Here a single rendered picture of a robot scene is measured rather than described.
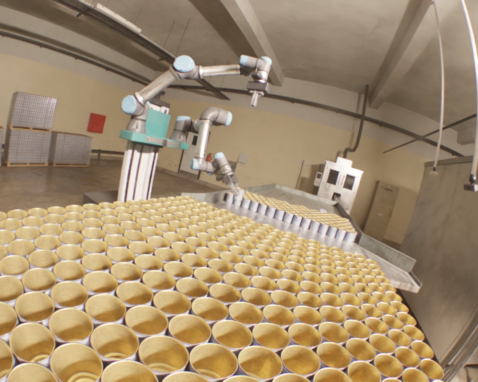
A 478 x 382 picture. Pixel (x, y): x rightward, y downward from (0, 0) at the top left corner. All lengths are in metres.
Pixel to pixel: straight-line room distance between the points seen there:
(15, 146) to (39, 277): 6.80
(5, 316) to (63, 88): 9.03
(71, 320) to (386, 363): 0.56
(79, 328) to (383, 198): 7.51
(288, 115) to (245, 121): 1.62
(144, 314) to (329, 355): 0.35
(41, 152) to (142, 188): 5.76
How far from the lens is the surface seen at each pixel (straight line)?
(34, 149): 7.37
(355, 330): 0.56
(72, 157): 7.85
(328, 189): 6.11
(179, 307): 0.45
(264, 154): 7.82
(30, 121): 7.22
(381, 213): 7.57
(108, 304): 0.42
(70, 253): 0.56
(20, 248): 0.57
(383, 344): 0.56
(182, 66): 1.37
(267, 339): 0.45
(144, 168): 1.97
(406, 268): 1.58
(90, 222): 0.70
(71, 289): 0.44
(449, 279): 3.05
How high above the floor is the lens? 1.47
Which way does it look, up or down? 9 degrees down
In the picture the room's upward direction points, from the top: 15 degrees clockwise
